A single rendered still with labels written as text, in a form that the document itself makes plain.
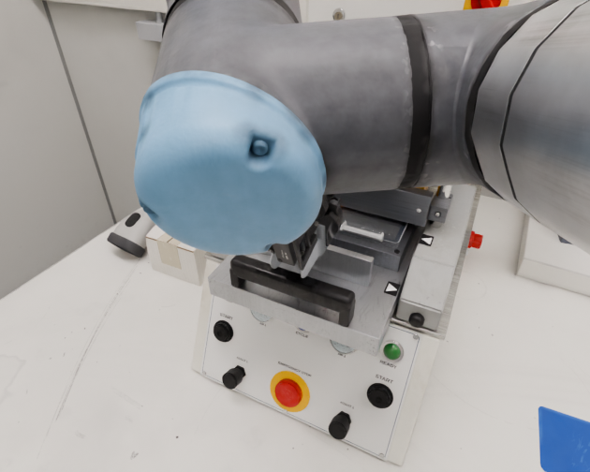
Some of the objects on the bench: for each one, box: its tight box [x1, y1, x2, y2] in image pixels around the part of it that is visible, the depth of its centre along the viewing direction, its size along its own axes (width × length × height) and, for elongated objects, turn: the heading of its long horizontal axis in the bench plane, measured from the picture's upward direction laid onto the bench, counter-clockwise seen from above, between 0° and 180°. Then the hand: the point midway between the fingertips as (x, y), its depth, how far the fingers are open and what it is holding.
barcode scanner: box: [107, 209, 155, 258], centre depth 92 cm, size 20×8×8 cm, turn 152°
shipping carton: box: [146, 225, 207, 287], centre depth 87 cm, size 19×13×9 cm
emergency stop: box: [274, 378, 302, 407], centre depth 58 cm, size 2×4×4 cm, turn 64°
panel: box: [200, 263, 423, 462], centre depth 56 cm, size 2×30×19 cm, turn 64°
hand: (310, 249), depth 50 cm, fingers closed, pressing on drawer
